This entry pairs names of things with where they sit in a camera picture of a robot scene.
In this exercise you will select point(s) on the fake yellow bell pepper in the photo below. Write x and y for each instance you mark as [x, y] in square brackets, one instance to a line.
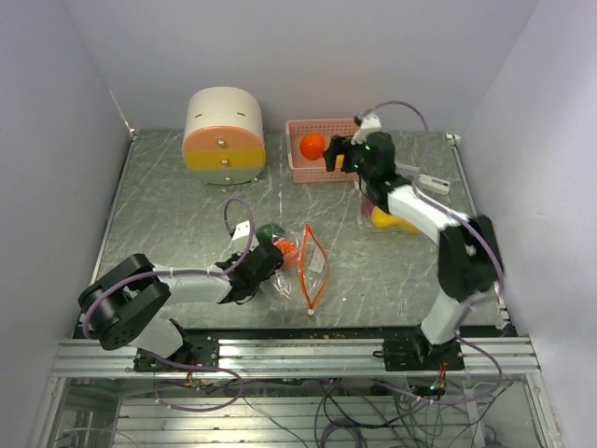
[386, 222]

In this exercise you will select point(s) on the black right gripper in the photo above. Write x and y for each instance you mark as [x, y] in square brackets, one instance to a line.
[338, 146]

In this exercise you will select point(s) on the pink perforated plastic basket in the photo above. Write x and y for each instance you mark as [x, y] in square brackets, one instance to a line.
[379, 168]

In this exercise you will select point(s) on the round pastel mini drawer cabinet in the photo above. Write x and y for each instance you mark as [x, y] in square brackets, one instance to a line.
[223, 142]

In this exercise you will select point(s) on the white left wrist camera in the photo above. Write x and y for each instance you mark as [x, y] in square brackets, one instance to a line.
[241, 233]

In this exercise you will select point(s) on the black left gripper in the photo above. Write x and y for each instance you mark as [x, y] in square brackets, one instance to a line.
[269, 274]

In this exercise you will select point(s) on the clear red-zip bag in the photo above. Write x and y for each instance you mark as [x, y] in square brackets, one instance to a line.
[309, 277]

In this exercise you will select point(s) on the fake dark green avocado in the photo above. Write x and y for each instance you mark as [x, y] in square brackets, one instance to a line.
[270, 232]

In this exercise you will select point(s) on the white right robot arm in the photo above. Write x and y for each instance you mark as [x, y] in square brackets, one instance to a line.
[468, 258]

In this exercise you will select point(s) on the clear white-slider zip bag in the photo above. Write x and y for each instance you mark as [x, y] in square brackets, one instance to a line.
[399, 204]

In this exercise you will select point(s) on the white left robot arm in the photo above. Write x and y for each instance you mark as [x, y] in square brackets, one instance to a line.
[122, 307]

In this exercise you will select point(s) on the aluminium rail frame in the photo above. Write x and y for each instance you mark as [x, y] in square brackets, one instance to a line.
[303, 388]

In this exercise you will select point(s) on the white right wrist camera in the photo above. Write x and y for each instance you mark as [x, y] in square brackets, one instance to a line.
[367, 124]

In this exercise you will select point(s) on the fake red orange tomato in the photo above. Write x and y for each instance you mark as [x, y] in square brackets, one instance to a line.
[290, 251]

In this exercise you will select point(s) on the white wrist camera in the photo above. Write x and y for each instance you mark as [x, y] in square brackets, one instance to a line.
[367, 124]
[241, 233]

